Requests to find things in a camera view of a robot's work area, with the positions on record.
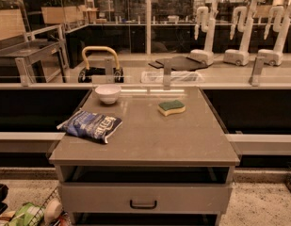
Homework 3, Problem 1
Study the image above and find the grey drawer cabinet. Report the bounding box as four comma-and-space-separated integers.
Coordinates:
50, 87, 239, 226

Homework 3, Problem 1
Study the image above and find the grey drawer front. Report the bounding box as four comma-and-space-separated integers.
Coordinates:
58, 183, 232, 214

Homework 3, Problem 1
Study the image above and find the green yellow sponge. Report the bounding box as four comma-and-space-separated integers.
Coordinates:
157, 100, 186, 117

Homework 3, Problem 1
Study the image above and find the clear plastic bin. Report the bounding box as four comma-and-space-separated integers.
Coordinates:
140, 71, 204, 84

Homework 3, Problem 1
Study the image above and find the white bowl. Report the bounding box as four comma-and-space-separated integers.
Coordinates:
95, 84, 121, 105

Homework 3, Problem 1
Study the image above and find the black floor mat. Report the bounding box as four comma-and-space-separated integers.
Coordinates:
149, 56, 208, 72

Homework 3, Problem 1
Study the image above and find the blue chip bag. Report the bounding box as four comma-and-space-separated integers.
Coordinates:
57, 109, 122, 144

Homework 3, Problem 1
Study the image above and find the white background robot left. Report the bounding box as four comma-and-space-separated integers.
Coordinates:
189, 0, 225, 66

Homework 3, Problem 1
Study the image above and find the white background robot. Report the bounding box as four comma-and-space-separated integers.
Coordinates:
258, 3, 291, 66
189, 0, 225, 66
223, 0, 266, 66

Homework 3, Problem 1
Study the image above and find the white background robot middle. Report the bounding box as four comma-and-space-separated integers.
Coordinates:
223, 0, 266, 66

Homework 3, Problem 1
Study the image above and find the grey background table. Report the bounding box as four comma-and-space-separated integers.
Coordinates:
0, 40, 68, 83

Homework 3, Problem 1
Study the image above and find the wooden planter box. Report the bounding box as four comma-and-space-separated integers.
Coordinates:
41, 5, 86, 24

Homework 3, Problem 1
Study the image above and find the white background robot right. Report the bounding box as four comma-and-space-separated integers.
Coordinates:
258, 3, 291, 66

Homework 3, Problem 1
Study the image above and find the white cup in basket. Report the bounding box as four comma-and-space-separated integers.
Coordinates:
44, 199, 62, 225

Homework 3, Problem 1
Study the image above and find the green snack bag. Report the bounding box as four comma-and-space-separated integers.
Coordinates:
5, 202, 44, 226

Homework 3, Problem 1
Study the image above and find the yellow handled black cart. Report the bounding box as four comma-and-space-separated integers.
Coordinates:
77, 45, 124, 84

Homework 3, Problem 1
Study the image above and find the black drawer handle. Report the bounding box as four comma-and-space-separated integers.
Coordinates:
129, 200, 157, 210

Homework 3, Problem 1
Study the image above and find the wire basket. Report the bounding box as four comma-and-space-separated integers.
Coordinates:
3, 188, 73, 226

